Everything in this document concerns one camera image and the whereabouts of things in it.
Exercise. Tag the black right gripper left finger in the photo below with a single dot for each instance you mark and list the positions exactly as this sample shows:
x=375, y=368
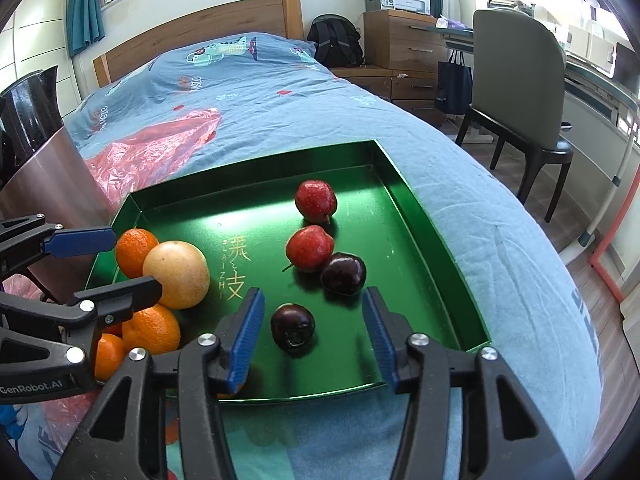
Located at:
x=123, y=435

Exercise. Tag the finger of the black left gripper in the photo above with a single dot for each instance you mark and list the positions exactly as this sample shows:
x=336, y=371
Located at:
x=27, y=240
x=97, y=307

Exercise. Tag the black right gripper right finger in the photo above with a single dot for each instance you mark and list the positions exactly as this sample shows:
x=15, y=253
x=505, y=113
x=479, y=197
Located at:
x=504, y=435

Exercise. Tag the large orange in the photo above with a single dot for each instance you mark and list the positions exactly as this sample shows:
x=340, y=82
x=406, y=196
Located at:
x=155, y=329

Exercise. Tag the pale yellow grapefruit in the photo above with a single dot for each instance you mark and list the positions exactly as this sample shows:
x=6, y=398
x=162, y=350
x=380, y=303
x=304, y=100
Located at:
x=182, y=270

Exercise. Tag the dark plum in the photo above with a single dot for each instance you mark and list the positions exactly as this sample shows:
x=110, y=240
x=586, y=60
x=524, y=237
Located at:
x=343, y=274
x=292, y=327

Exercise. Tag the red apple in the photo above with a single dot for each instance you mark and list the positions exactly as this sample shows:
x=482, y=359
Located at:
x=308, y=249
x=316, y=201
x=115, y=329

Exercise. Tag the black steel electric kettle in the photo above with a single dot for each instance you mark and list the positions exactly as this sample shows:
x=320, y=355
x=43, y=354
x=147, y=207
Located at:
x=42, y=171

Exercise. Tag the pink plastic sheet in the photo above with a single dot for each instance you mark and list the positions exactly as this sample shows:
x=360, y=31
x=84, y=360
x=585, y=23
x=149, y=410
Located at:
x=152, y=154

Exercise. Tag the white wardrobe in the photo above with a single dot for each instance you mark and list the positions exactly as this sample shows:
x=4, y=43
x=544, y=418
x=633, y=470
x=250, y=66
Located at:
x=34, y=38

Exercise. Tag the teal curtain left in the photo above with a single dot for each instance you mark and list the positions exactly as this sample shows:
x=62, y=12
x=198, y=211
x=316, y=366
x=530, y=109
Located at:
x=84, y=25

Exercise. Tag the green metal tray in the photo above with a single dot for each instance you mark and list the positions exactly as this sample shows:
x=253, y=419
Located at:
x=241, y=216

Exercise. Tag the blue patterned bed cover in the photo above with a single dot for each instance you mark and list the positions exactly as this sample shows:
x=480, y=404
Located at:
x=281, y=102

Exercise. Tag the wooden headboard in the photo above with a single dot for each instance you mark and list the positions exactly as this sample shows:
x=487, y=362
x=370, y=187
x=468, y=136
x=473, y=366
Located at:
x=278, y=17

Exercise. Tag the dark blue tote bag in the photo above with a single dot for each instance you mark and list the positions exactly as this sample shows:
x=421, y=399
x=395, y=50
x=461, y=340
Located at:
x=454, y=85

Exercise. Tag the low wooden nightstand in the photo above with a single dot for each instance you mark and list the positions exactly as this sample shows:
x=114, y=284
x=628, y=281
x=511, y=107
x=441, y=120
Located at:
x=412, y=91

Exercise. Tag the black backpack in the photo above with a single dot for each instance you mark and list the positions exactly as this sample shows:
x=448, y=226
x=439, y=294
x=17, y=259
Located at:
x=337, y=41

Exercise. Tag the grey chair black legs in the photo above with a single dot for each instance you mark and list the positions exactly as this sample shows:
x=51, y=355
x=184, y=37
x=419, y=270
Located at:
x=518, y=94

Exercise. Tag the black computer monitor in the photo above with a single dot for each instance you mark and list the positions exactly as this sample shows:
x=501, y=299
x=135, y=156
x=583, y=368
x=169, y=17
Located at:
x=627, y=68

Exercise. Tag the wooden drawer cabinet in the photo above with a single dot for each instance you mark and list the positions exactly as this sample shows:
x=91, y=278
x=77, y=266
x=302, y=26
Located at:
x=401, y=40

